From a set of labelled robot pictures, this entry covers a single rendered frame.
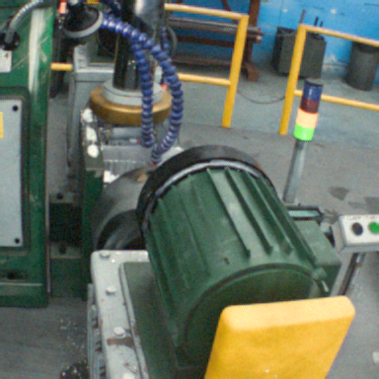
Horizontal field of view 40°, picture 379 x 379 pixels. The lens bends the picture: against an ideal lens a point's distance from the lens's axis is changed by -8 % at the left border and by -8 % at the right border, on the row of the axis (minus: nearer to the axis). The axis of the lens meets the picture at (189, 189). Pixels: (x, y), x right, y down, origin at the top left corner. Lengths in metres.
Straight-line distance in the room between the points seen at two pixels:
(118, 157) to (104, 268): 0.44
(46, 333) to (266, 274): 0.75
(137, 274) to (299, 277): 0.30
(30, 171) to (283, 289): 0.63
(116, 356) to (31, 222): 0.51
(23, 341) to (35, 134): 0.45
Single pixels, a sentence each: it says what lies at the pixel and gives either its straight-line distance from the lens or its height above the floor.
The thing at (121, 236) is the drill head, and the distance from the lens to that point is 0.95.
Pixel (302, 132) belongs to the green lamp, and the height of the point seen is 1.06.
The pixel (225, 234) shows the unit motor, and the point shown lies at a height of 1.35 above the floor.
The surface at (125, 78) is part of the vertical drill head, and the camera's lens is 1.14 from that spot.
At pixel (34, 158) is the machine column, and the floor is 1.18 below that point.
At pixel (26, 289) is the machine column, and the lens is 1.21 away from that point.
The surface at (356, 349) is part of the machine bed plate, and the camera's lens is 1.31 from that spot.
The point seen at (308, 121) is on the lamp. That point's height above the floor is 1.09.
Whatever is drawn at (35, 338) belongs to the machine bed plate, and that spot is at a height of 0.80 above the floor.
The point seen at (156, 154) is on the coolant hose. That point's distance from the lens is 1.08.
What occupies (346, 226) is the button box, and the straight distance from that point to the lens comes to 1.21.
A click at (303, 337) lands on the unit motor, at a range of 0.50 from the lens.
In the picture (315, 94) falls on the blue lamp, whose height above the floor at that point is 1.19.
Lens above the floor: 1.65
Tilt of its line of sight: 29 degrees down
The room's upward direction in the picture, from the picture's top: 9 degrees clockwise
